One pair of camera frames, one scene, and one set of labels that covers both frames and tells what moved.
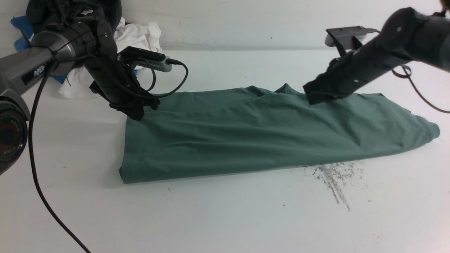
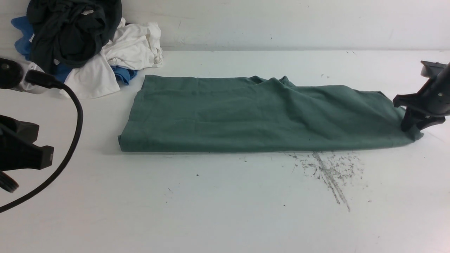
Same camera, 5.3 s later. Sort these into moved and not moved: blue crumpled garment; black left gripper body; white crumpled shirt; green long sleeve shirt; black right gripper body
Moved: black right gripper body; black left gripper body; green long sleeve shirt
Not moved: blue crumpled garment; white crumpled shirt
